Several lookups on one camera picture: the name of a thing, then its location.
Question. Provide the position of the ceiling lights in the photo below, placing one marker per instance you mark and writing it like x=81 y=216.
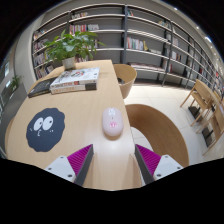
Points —
x=208 y=39

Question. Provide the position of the large white illustrated book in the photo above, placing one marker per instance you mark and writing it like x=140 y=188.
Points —
x=78 y=76

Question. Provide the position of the white book orange spine text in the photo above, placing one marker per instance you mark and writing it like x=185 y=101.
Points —
x=73 y=89

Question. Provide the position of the pink computer mouse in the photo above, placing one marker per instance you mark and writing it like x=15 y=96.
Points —
x=112 y=121

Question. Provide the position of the light wooden curved chair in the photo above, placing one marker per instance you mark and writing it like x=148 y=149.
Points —
x=128 y=75
x=160 y=130

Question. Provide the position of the black book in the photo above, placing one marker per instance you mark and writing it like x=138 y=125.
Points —
x=41 y=86

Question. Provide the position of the small green background plant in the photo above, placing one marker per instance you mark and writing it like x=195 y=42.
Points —
x=15 y=82

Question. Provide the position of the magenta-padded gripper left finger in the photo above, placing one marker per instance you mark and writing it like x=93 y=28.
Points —
x=60 y=166

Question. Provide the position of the dark round cartoon mouse pad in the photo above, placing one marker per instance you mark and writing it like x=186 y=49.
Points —
x=46 y=136

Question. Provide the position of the grey bookshelf unit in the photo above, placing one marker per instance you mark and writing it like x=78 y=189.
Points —
x=110 y=20

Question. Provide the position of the green potted plant white pot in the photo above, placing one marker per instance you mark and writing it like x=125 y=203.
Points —
x=68 y=46

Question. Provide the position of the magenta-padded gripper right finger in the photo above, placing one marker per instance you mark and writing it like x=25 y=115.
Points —
x=166 y=165

